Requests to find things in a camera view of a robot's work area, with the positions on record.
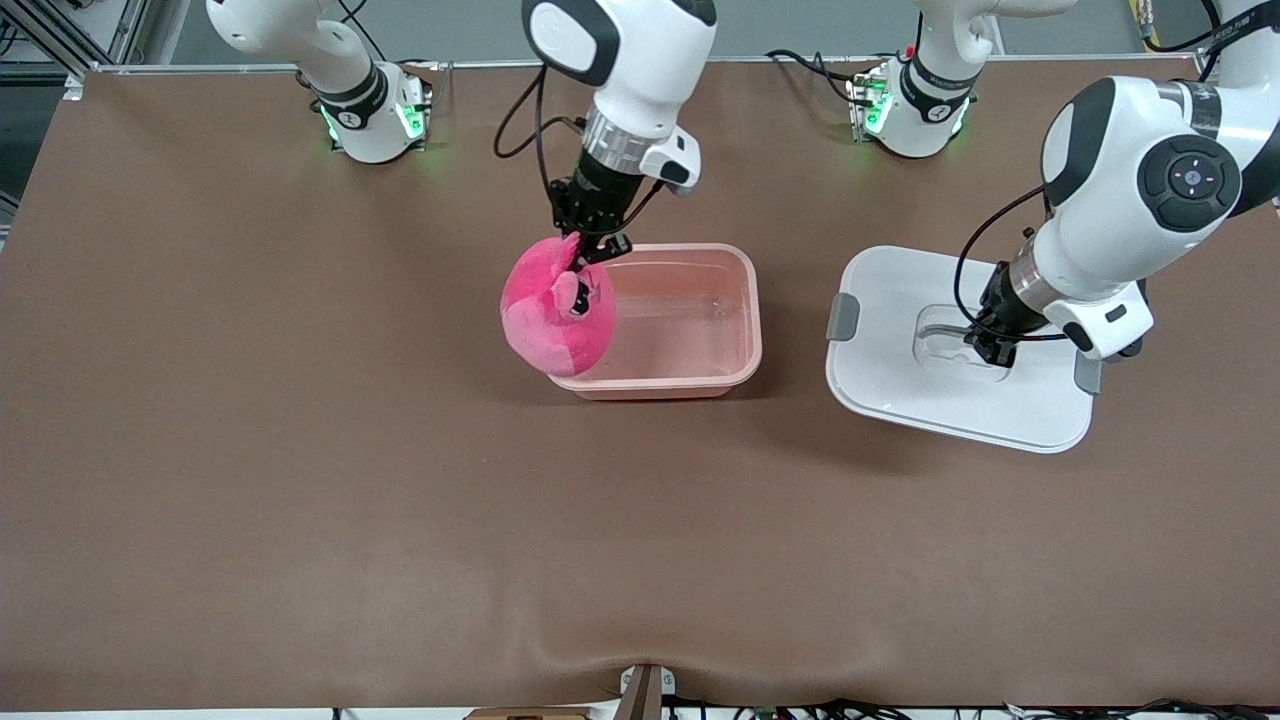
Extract metal bracket with wooden post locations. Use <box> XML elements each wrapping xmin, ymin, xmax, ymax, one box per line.
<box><xmin>618</xmin><ymin>662</ymin><xmax>677</xmax><ymax>720</ymax></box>

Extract brown table mat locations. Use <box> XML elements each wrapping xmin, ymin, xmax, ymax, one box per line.
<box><xmin>0</xmin><ymin>55</ymin><xmax>1280</xmax><ymax>713</ymax></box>

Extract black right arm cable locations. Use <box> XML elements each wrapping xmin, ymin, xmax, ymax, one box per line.
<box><xmin>493</xmin><ymin>65</ymin><xmax>591</xmax><ymax>191</ymax></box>

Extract pink plastic box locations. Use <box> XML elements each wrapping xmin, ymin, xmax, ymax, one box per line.
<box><xmin>545</xmin><ymin>243</ymin><xmax>763</xmax><ymax>401</ymax></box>

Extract pink plush toy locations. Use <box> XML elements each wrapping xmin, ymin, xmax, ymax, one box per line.
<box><xmin>500</xmin><ymin>235</ymin><xmax>618</xmax><ymax>376</ymax></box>

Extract silver table edge rail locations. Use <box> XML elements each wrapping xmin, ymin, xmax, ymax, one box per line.
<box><xmin>62</xmin><ymin>52</ymin><xmax>1201</xmax><ymax>101</ymax></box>

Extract black left base cables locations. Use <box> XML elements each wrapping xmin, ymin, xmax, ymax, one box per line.
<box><xmin>765</xmin><ymin>48</ymin><xmax>881</xmax><ymax>111</ymax></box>

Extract white box lid grey clasps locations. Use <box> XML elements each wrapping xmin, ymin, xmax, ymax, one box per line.
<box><xmin>825</xmin><ymin>245</ymin><xmax>1104</xmax><ymax>454</ymax></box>

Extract black right base cable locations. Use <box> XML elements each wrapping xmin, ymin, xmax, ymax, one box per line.
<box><xmin>338</xmin><ymin>0</ymin><xmax>426</xmax><ymax>69</ymax></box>

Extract aluminium frame profile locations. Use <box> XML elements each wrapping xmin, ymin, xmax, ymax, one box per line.
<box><xmin>0</xmin><ymin>0</ymin><xmax>151</xmax><ymax>79</ymax></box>

